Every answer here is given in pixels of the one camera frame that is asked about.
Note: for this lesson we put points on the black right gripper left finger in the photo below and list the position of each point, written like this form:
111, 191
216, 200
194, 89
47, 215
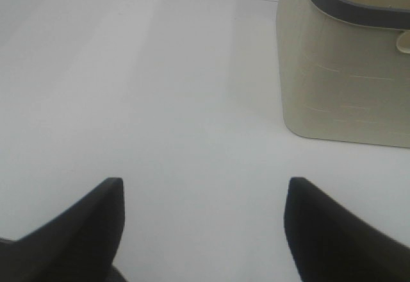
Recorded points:
78, 245

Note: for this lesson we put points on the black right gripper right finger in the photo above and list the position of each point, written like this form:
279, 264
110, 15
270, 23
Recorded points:
330, 243

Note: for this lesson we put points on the beige basket with grey rim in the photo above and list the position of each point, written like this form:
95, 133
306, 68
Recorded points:
344, 69

